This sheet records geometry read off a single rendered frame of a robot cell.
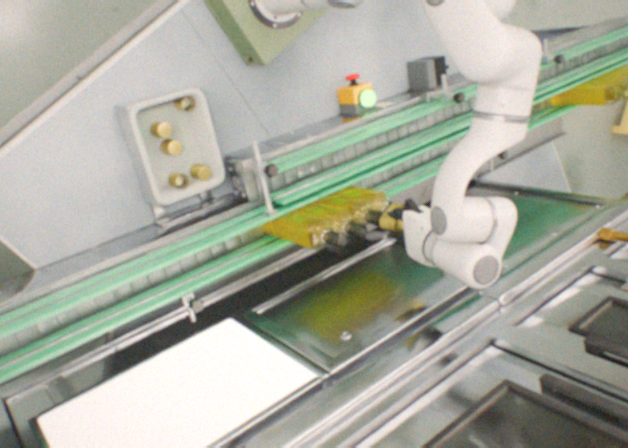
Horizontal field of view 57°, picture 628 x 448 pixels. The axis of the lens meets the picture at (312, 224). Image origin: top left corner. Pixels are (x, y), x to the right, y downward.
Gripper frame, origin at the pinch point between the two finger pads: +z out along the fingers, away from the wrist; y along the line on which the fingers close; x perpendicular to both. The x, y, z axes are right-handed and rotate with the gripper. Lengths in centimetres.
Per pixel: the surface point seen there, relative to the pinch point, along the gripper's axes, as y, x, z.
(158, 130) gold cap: 26, 40, 28
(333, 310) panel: -13.5, 18.0, -1.3
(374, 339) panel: -12.9, 16.4, -16.8
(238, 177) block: 11.2, 25.5, 27.0
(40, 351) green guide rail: -6, 73, 6
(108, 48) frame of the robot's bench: 43, 43, 91
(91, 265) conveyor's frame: 4, 61, 17
